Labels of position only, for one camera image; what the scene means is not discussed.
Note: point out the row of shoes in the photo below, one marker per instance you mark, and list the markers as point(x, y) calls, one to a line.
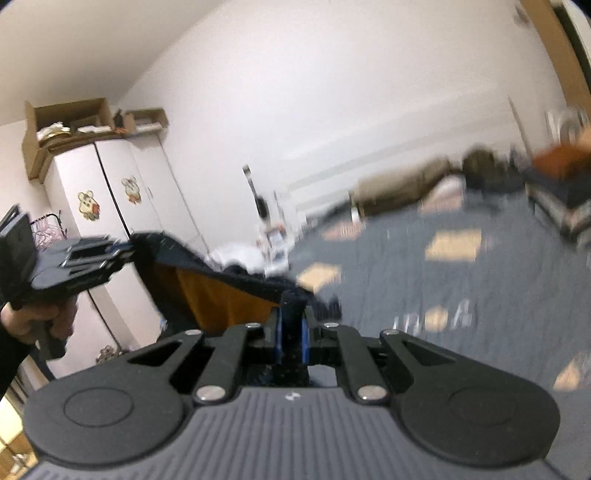
point(108, 354)

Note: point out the rust-topped folded clothes stack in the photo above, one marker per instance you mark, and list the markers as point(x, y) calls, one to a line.
point(563, 161)

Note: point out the large cardboard box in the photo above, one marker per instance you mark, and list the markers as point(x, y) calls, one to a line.
point(34, 152)

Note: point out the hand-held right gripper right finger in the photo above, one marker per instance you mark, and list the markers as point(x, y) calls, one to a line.
point(305, 341)

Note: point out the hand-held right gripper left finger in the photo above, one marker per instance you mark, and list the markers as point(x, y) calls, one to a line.
point(277, 337)

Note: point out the bunch of clothes hangers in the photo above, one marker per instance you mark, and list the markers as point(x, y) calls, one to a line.
point(46, 228)

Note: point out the white bed headboard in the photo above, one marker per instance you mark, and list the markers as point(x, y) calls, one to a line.
point(369, 170)

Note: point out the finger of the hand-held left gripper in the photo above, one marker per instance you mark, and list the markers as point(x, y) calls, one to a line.
point(97, 265)
point(115, 248)

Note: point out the black hairbrush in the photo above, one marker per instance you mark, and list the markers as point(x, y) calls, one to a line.
point(263, 206)

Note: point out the cartoon mouse sticker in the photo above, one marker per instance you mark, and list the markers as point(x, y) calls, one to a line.
point(131, 189)
point(88, 205)

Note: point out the light grey hoodie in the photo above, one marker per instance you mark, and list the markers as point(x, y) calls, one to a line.
point(240, 256)

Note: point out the tall cardboard box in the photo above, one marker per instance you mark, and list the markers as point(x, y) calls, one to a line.
point(551, 41)

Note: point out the white wardrobe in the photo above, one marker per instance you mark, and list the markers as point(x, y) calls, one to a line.
point(166, 207)

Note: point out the person's left hand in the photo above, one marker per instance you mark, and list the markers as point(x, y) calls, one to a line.
point(27, 318)

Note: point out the navy dotted sweater orange lining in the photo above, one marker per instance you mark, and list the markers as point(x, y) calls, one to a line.
point(161, 286)

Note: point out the tabby cat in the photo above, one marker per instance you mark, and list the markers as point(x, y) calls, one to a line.
point(482, 168)

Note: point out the small cardboard box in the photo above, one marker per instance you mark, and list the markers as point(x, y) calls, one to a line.
point(152, 115)

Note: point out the grey patchwork quilt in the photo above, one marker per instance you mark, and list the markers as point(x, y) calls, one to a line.
point(438, 286)

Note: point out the small black wall device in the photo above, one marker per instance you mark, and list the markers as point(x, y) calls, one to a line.
point(248, 173)

